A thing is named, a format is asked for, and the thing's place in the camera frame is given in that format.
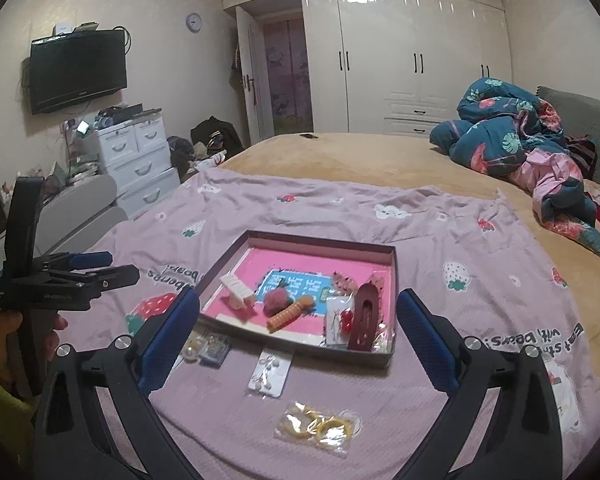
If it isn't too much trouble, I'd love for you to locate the shallow grey cardboard box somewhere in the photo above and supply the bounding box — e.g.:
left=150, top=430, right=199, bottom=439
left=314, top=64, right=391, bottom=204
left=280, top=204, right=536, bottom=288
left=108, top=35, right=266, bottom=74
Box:
left=196, top=230, right=398, bottom=368

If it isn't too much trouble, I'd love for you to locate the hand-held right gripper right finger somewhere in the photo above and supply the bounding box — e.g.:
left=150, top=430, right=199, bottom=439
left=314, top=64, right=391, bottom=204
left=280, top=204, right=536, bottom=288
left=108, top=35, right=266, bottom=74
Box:
left=396, top=288, right=566, bottom=480

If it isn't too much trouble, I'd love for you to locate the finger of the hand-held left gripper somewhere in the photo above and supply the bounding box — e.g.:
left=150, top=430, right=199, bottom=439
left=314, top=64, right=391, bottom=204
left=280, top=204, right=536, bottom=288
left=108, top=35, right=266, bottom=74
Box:
left=45, top=265, right=141, bottom=292
left=30, top=252, right=113, bottom=269

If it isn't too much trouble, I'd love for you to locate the dark bag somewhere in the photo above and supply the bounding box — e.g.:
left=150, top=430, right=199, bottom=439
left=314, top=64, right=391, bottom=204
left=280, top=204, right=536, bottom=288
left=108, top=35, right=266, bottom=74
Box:
left=190, top=116, right=243, bottom=158

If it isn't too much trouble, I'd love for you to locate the teal floral duvet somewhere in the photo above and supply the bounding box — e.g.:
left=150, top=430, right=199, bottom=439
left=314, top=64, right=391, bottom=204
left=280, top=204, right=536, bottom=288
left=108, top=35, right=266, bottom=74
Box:
left=430, top=78, right=600, bottom=258

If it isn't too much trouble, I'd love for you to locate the orange spiral hair tie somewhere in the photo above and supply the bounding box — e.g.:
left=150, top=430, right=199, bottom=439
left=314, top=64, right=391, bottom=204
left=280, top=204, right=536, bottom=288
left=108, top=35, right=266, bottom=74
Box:
left=266, top=294, right=316, bottom=335

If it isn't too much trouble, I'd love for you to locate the pile of clothes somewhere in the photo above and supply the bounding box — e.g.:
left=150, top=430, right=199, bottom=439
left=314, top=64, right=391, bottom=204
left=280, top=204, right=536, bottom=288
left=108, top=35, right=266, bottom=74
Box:
left=167, top=135, right=228, bottom=181

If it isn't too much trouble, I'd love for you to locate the beige bed sheet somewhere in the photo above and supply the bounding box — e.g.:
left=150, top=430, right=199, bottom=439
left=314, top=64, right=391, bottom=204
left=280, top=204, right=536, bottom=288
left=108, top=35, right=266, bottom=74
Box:
left=215, top=132, right=600, bottom=356

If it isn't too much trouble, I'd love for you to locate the purple strawberry print blanket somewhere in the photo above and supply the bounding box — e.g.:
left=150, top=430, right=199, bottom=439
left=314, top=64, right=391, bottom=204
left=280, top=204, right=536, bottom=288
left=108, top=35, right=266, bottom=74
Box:
left=40, top=165, right=593, bottom=480

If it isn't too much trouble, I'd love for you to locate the pink fuzzy strawberry hair clip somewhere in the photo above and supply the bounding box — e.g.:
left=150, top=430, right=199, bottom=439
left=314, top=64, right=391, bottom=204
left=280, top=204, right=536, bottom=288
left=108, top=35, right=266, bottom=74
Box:
left=264, top=287, right=297, bottom=317

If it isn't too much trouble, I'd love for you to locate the red cherry earring packet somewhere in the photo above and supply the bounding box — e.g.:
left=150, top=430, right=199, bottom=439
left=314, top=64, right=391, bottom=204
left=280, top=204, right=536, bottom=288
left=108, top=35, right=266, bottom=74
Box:
left=324, top=295, right=356, bottom=348

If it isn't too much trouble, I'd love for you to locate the pink garment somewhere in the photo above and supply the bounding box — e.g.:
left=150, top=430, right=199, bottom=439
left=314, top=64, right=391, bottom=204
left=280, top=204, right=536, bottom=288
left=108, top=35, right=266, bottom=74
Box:
left=510, top=149, right=586, bottom=206

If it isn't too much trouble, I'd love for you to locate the black wall television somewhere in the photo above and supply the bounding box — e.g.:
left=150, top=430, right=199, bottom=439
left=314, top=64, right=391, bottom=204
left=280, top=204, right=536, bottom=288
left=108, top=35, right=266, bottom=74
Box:
left=27, top=30, right=128, bottom=116

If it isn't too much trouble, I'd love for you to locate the small clear jewelry box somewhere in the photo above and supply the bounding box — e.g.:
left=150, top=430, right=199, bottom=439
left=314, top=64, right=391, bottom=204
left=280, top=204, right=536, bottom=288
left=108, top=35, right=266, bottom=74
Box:
left=198, top=332, right=232, bottom=366

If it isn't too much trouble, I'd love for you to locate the yellow hair tie packet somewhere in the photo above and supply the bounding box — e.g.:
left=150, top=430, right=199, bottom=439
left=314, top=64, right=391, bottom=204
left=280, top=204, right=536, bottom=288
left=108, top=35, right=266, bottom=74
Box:
left=275, top=400, right=363, bottom=451

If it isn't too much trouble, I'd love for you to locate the pink booklet with blue label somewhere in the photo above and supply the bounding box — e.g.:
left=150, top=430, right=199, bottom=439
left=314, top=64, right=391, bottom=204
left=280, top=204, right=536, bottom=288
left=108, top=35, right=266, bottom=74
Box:
left=202, top=246, right=391, bottom=346

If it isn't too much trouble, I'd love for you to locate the beige polka dot bow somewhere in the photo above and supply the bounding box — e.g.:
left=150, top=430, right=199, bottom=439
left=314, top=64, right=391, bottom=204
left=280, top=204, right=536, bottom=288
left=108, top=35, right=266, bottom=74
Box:
left=330, top=270, right=388, bottom=301

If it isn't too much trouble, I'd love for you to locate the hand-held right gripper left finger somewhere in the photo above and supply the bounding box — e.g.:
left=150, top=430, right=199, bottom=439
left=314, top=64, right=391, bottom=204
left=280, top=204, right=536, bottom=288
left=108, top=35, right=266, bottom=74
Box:
left=32, top=287, right=221, bottom=480

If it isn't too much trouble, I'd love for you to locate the white drawer cabinet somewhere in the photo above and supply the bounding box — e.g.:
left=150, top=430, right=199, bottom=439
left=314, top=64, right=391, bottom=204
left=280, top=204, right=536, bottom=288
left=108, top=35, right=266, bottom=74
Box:
left=96, top=107, right=181, bottom=218

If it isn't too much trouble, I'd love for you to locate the dark red hair clip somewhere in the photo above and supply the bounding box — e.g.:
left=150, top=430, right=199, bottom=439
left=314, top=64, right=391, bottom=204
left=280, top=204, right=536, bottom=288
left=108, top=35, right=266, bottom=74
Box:
left=347, top=282, right=379, bottom=352

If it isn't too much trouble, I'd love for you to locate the person's left forearm green sleeve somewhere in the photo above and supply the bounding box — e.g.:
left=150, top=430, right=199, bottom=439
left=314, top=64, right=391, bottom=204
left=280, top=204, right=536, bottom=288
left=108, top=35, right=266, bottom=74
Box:
left=0, top=355, right=36, bottom=461

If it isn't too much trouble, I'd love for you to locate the grey chair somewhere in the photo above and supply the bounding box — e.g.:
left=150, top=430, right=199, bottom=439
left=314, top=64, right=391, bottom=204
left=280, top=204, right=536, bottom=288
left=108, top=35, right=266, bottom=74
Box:
left=0, top=175, right=131, bottom=281

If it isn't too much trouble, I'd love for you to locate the white door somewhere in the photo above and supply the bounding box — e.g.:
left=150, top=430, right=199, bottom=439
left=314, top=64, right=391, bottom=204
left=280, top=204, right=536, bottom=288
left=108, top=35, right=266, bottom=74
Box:
left=235, top=6, right=262, bottom=146

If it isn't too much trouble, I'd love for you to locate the pink door curtain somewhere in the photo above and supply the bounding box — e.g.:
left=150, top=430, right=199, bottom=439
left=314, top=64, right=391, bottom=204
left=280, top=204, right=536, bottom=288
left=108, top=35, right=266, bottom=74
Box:
left=264, top=17, right=313, bottom=136

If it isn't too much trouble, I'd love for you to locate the white wardrobe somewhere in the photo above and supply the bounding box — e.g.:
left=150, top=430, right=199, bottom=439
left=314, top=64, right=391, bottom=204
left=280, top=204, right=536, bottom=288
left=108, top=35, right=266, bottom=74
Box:
left=222, top=0, right=513, bottom=136

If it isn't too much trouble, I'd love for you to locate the dark striped garment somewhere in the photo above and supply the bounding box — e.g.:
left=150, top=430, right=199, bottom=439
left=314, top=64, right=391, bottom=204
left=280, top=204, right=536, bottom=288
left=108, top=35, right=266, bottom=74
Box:
left=565, top=135, right=598, bottom=176

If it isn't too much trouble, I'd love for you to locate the white claw hair clip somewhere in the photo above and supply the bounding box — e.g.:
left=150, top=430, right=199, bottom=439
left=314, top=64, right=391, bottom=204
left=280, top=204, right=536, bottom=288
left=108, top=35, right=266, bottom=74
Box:
left=219, top=272, right=257, bottom=313

